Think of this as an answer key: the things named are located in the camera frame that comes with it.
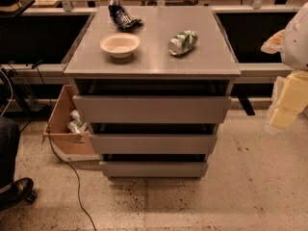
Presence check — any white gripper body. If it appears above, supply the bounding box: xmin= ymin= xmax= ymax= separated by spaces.
xmin=261 ymin=30 xmax=284 ymax=54

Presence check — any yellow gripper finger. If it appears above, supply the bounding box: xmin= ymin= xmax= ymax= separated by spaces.
xmin=266 ymin=70 xmax=308 ymax=134

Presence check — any grey drawer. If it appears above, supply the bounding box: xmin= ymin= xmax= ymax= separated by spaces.
xmin=73 ymin=95 xmax=231 ymax=124
xmin=90 ymin=134 xmax=218 ymax=154
xmin=99 ymin=161 xmax=208 ymax=178

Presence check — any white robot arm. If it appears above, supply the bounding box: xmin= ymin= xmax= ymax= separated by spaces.
xmin=261 ymin=3 xmax=308 ymax=134

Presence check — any grey drawer cabinet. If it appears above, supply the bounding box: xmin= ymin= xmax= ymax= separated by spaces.
xmin=64 ymin=6 xmax=241 ymax=163

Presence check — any grey top drawer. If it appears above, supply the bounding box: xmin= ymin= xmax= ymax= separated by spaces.
xmin=73 ymin=95 xmax=231 ymax=124

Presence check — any grey bottom drawer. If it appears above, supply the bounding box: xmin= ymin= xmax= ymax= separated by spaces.
xmin=99 ymin=161 xmax=208 ymax=178

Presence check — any green soda can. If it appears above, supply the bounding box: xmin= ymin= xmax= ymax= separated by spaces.
xmin=168 ymin=30 xmax=198 ymax=56

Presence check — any white paper bowl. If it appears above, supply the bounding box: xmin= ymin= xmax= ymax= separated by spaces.
xmin=100 ymin=33 xmax=141 ymax=59

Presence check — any crumpled blue chip bag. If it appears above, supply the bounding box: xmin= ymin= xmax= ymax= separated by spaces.
xmin=108 ymin=0 xmax=142 ymax=30

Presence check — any green can in box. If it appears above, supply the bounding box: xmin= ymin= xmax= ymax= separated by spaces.
xmin=67 ymin=110 xmax=88 ymax=135

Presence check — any cardboard box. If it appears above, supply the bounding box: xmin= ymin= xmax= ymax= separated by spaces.
xmin=43 ymin=85 xmax=99 ymax=162

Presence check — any dark trouser leg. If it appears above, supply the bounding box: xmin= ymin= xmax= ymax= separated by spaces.
xmin=0 ymin=116 xmax=20 ymax=188

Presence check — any black leather shoe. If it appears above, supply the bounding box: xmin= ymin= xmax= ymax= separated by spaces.
xmin=0 ymin=177 xmax=38 ymax=211

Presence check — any grey right side rail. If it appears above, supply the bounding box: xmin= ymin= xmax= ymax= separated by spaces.
xmin=235 ymin=63 xmax=292 ymax=84

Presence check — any grey rail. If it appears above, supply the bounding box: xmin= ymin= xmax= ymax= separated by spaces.
xmin=1 ymin=64 xmax=69 ymax=85
xmin=235 ymin=63 xmax=292 ymax=84

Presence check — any black floor cable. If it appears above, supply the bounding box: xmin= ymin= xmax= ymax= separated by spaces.
xmin=32 ymin=61 xmax=98 ymax=231

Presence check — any grey left side rail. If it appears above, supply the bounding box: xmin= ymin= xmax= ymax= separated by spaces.
xmin=1 ymin=64 xmax=69 ymax=85

